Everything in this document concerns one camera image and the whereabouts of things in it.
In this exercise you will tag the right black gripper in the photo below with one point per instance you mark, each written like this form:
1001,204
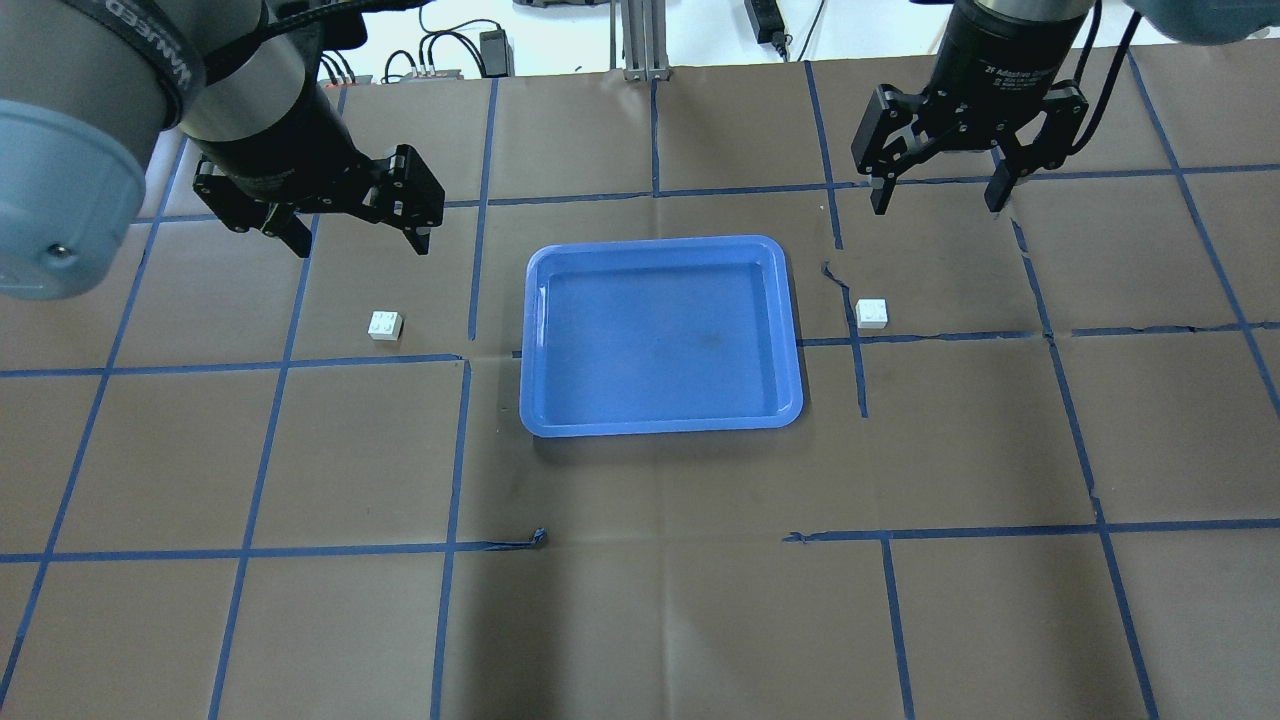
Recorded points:
1005,62

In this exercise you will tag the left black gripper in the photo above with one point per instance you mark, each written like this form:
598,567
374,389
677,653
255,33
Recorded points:
283,140

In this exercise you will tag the white block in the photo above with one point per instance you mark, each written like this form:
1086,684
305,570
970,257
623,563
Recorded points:
385,326
871,314

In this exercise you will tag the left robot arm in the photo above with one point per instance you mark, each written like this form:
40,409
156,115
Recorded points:
89,86

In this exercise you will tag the blue plastic tray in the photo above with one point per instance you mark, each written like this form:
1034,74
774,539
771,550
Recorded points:
659,336

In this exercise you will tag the black power adapter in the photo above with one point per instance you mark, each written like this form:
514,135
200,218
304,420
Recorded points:
496,54

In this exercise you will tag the aluminium frame post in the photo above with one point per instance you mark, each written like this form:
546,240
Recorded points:
644,40

